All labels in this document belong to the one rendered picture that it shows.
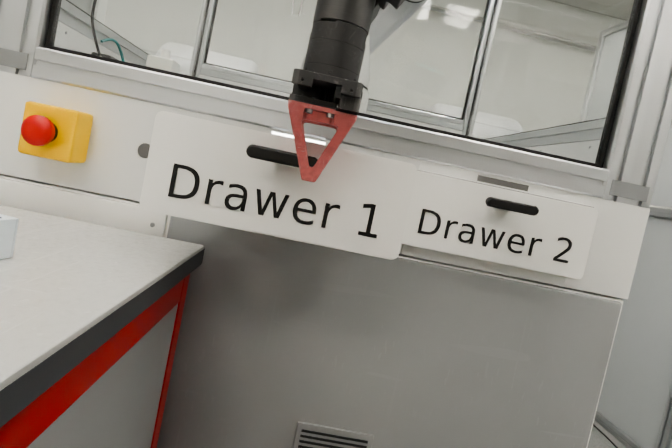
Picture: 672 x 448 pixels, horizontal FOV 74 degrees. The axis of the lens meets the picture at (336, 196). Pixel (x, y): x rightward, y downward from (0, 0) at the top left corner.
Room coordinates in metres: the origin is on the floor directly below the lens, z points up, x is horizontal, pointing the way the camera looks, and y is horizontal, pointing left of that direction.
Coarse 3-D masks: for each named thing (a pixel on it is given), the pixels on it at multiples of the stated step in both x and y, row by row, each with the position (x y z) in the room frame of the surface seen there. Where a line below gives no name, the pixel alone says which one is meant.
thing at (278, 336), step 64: (0, 192) 0.64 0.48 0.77; (64, 192) 0.64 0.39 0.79; (256, 256) 0.65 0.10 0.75; (320, 256) 0.66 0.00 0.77; (192, 320) 0.65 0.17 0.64; (256, 320) 0.66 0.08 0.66; (320, 320) 0.66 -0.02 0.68; (384, 320) 0.66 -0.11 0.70; (448, 320) 0.67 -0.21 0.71; (512, 320) 0.67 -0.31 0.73; (576, 320) 0.68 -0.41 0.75; (192, 384) 0.65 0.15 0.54; (256, 384) 0.66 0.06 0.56; (320, 384) 0.66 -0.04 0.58; (384, 384) 0.67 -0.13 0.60; (448, 384) 0.67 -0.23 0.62; (512, 384) 0.68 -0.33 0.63; (576, 384) 0.68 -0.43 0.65
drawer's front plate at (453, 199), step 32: (416, 192) 0.65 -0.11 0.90; (448, 192) 0.65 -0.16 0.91; (480, 192) 0.65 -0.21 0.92; (512, 192) 0.65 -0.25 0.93; (416, 224) 0.65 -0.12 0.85; (480, 224) 0.65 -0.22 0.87; (512, 224) 0.65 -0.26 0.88; (544, 224) 0.66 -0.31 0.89; (576, 224) 0.66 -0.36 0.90; (480, 256) 0.65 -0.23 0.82; (512, 256) 0.66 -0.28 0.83; (544, 256) 0.66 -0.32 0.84; (576, 256) 0.66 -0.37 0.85
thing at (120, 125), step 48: (0, 96) 0.63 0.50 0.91; (48, 96) 0.64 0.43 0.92; (96, 96) 0.64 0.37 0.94; (0, 144) 0.63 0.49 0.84; (96, 144) 0.64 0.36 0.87; (96, 192) 0.64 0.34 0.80; (528, 192) 0.67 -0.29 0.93; (624, 240) 0.68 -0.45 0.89; (576, 288) 0.68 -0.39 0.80; (624, 288) 0.68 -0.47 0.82
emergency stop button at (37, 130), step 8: (24, 120) 0.57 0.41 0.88; (32, 120) 0.57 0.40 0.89; (40, 120) 0.57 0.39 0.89; (48, 120) 0.57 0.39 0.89; (24, 128) 0.57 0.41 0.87; (32, 128) 0.57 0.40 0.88; (40, 128) 0.57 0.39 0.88; (48, 128) 0.57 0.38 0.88; (24, 136) 0.57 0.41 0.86; (32, 136) 0.57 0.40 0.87; (40, 136) 0.57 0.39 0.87; (48, 136) 0.57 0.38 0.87; (32, 144) 0.57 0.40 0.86; (40, 144) 0.57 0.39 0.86
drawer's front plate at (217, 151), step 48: (192, 144) 0.48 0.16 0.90; (240, 144) 0.48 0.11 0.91; (288, 144) 0.48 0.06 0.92; (144, 192) 0.48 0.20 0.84; (240, 192) 0.48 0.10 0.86; (288, 192) 0.48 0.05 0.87; (336, 192) 0.49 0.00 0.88; (384, 192) 0.49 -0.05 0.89; (336, 240) 0.49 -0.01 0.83; (384, 240) 0.49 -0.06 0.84
